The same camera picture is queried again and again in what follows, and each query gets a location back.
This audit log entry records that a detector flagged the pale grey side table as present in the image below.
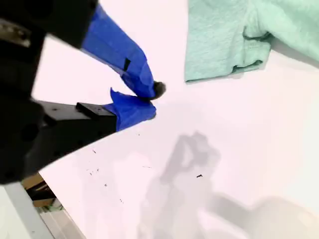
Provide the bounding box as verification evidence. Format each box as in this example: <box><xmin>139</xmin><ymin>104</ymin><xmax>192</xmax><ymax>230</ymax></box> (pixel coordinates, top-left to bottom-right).
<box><xmin>0</xmin><ymin>183</ymin><xmax>53</xmax><ymax>239</ymax></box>

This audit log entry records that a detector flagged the pale green T-shirt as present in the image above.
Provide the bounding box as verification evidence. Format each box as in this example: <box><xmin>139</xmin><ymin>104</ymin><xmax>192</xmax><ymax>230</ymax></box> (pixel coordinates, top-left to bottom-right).
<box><xmin>184</xmin><ymin>0</ymin><xmax>319</xmax><ymax>83</ymax></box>

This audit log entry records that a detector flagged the brown cardboard box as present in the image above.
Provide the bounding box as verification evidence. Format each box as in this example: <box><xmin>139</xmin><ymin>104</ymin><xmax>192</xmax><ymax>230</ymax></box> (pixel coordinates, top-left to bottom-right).
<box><xmin>21</xmin><ymin>173</ymin><xmax>57</xmax><ymax>209</ymax></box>

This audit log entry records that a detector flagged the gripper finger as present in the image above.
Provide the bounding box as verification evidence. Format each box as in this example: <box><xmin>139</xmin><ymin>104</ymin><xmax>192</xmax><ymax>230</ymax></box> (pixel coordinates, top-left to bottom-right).
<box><xmin>57</xmin><ymin>87</ymin><xmax>157</xmax><ymax>154</ymax></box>
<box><xmin>47</xmin><ymin>0</ymin><xmax>166</xmax><ymax>101</ymax></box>

